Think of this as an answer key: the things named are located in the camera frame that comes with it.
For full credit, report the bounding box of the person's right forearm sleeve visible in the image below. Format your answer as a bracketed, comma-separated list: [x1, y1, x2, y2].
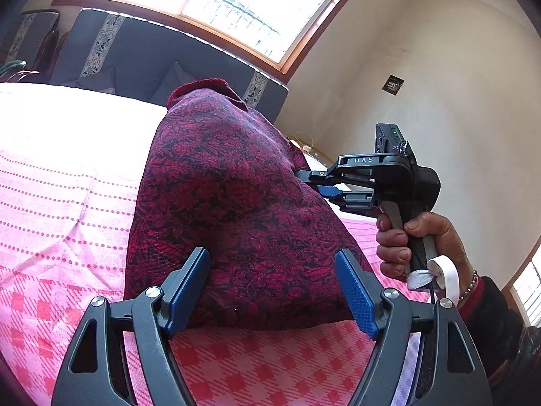
[460, 277, 541, 405]

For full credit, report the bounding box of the dark wall plate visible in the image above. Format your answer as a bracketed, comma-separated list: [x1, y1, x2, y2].
[382, 75, 404, 95]

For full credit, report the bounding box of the dark blue armchair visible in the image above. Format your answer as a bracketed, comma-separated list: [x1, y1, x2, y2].
[1, 9, 61, 72]

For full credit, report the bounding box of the white strap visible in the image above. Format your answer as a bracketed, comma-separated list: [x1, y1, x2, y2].
[406, 255, 462, 307]

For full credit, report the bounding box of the round wooden side table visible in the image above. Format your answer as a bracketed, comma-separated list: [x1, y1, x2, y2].
[287, 131, 333, 167]

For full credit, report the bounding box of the pink white checkered bedsheet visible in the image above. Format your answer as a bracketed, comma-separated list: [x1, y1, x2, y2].
[1, 83, 373, 405]

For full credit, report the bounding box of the dark red floral sweater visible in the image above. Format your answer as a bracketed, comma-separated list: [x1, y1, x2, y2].
[124, 79, 369, 330]

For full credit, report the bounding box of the dark blue throw pillow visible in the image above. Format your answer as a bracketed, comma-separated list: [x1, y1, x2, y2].
[149, 62, 196, 106]

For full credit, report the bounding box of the green cloth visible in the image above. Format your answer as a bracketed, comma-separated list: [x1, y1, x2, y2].
[0, 60, 27, 77]

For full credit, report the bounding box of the dark blue sofa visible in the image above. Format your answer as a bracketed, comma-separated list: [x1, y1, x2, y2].
[49, 8, 288, 122]

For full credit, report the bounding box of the bead bracelet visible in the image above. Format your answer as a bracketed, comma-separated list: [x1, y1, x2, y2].
[456, 268, 481, 306]

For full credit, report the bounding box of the person's right hand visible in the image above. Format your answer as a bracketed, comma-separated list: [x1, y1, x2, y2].
[376, 212, 479, 302]

